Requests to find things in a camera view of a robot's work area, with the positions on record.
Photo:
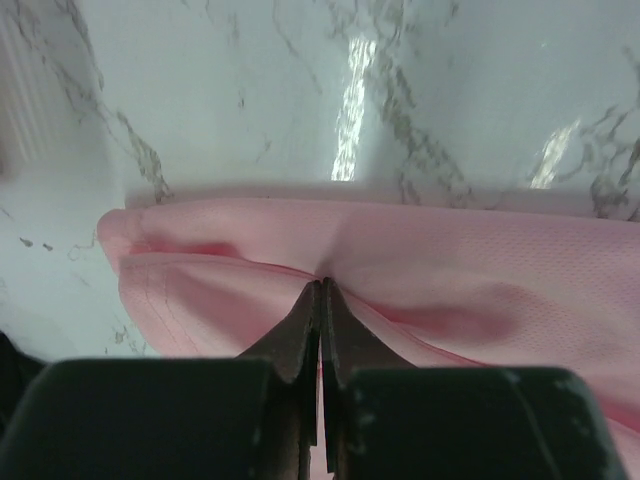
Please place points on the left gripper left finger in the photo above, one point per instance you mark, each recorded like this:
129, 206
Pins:
276, 398

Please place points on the black t shirt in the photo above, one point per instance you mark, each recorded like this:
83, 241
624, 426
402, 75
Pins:
17, 370

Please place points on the white plastic basket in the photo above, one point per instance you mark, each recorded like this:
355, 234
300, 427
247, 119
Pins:
27, 109

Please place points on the pink t shirt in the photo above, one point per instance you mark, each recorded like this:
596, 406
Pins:
441, 287

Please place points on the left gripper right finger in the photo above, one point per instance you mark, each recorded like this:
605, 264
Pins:
368, 397

